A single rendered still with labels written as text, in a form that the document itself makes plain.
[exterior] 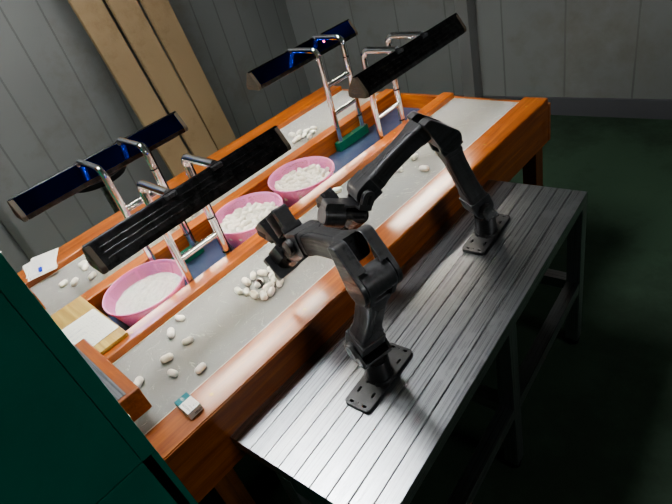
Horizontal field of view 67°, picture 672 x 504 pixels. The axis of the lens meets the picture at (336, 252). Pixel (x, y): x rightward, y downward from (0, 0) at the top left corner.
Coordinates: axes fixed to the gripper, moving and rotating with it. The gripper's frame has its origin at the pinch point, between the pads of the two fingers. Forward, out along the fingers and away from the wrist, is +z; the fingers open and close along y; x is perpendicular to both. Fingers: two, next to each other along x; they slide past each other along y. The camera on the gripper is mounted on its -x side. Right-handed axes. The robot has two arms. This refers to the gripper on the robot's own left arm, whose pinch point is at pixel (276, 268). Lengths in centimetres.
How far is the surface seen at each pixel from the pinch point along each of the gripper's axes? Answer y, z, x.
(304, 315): 3.9, -2.8, 14.1
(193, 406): 38.6, -3.6, 12.3
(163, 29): -108, 139, -161
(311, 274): -11.0, 8.6, 7.5
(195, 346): 25.7, 15.4, 1.8
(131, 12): -93, 130, -172
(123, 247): 27.3, -2.4, -26.3
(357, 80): -63, -3, -30
